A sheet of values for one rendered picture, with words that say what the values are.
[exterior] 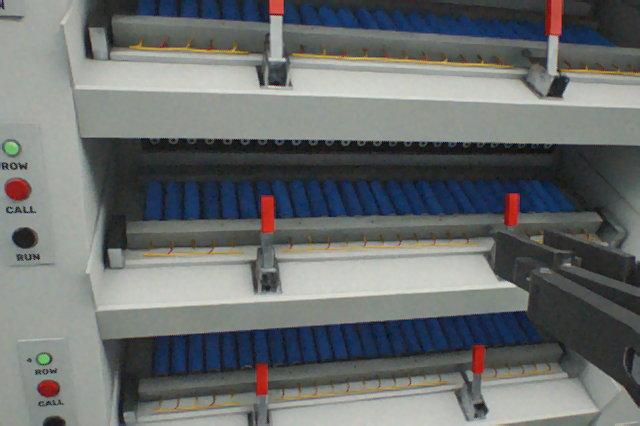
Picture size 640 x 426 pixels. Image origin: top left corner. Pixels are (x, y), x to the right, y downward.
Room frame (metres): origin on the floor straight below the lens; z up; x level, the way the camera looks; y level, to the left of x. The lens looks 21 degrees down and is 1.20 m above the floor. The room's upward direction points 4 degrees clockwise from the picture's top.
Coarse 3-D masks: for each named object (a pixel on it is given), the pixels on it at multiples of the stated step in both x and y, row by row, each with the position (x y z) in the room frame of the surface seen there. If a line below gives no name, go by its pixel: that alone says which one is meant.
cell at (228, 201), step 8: (224, 184) 0.56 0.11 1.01; (232, 184) 0.56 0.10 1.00; (224, 192) 0.55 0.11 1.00; (232, 192) 0.55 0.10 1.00; (224, 200) 0.54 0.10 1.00; (232, 200) 0.53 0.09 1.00; (224, 208) 0.52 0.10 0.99; (232, 208) 0.52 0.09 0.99; (224, 216) 0.51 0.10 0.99; (232, 216) 0.51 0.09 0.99
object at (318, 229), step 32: (128, 224) 0.47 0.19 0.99; (160, 224) 0.48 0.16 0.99; (192, 224) 0.48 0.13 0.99; (224, 224) 0.49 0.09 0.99; (256, 224) 0.50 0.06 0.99; (288, 224) 0.50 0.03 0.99; (320, 224) 0.51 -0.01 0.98; (352, 224) 0.52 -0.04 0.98; (384, 224) 0.53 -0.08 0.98; (416, 224) 0.54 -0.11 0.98; (448, 224) 0.54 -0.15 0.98; (480, 224) 0.55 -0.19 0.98; (544, 224) 0.58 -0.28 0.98; (576, 224) 0.59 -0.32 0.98
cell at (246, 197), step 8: (240, 184) 0.57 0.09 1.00; (248, 184) 0.57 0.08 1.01; (240, 192) 0.55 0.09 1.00; (248, 192) 0.55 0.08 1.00; (240, 200) 0.54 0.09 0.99; (248, 200) 0.54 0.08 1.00; (240, 208) 0.53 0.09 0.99; (248, 208) 0.53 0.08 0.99; (248, 216) 0.51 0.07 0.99; (256, 216) 0.52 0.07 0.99
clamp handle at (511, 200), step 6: (510, 198) 0.52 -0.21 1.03; (516, 198) 0.53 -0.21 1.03; (510, 204) 0.52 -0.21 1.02; (516, 204) 0.52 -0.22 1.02; (510, 210) 0.52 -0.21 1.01; (516, 210) 0.52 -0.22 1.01; (510, 216) 0.52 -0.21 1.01; (516, 216) 0.52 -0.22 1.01; (504, 222) 0.52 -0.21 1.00; (510, 222) 0.52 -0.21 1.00; (516, 222) 0.52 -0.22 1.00; (510, 228) 0.52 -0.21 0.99
